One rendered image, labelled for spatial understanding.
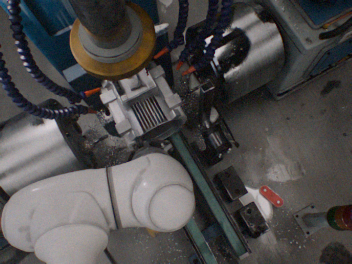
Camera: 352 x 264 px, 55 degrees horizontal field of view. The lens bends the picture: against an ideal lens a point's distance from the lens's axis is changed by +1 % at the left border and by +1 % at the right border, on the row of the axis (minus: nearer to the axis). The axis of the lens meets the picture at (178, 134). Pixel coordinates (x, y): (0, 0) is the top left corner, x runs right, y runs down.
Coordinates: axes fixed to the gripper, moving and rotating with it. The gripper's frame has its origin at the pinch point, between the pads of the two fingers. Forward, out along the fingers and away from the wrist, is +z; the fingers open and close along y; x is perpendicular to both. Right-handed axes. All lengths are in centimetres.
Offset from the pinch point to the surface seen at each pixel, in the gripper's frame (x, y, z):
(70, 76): -23.5, 7.6, 8.7
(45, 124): -15.7, 18.2, 2.1
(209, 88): -7.1, -19.7, -12.8
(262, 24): -12.9, -42.9, 0.5
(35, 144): -12.7, 22.4, 0.4
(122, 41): -24.2, -7.0, -16.2
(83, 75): -22.3, 4.6, 8.2
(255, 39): -10.5, -39.6, -0.2
